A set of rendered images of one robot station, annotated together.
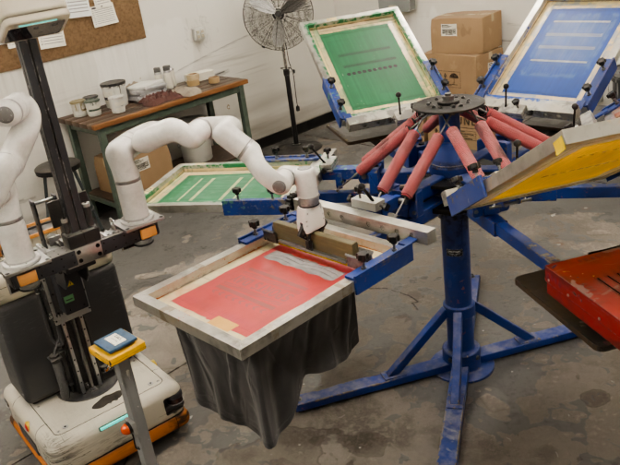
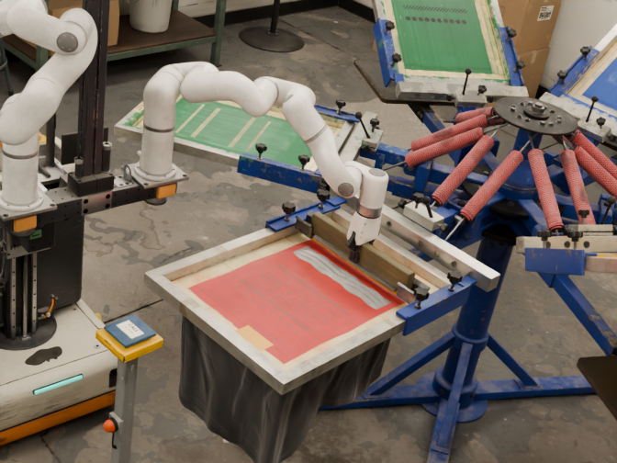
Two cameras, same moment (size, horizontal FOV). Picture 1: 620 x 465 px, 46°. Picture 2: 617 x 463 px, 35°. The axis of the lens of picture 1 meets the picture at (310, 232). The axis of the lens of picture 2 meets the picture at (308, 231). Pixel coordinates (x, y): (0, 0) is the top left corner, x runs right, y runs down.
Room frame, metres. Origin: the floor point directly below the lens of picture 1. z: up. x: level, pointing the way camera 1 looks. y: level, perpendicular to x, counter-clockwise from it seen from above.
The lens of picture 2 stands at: (-0.11, 0.54, 2.58)
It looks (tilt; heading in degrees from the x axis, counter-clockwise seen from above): 31 degrees down; 351
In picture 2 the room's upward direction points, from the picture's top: 10 degrees clockwise
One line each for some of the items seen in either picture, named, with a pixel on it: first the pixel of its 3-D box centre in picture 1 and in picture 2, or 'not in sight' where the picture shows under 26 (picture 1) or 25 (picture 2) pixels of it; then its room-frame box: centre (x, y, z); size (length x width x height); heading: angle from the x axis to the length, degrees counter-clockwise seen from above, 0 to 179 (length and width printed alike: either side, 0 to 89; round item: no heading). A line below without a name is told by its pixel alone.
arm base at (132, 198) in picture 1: (130, 198); (154, 146); (2.56, 0.64, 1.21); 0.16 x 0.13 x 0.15; 36
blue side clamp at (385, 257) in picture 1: (380, 266); (432, 305); (2.21, -0.22, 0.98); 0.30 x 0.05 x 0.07; 132
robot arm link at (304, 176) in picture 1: (295, 181); (362, 183); (2.41, 0.02, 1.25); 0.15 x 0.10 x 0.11; 76
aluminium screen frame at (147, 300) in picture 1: (274, 275); (310, 286); (2.25, 0.14, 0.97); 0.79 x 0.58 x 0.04; 132
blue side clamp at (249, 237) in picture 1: (272, 232); (302, 220); (2.62, 0.15, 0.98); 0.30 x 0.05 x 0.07; 132
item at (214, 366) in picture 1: (220, 373); (227, 383); (2.06, 0.36, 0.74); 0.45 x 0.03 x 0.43; 42
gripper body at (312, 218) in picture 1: (310, 215); (365, 224); (2.39, -0.01, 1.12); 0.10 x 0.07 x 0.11; 131
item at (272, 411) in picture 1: (313, 358); (334, 390); (2.06, 0.05, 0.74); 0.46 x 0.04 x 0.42; 132
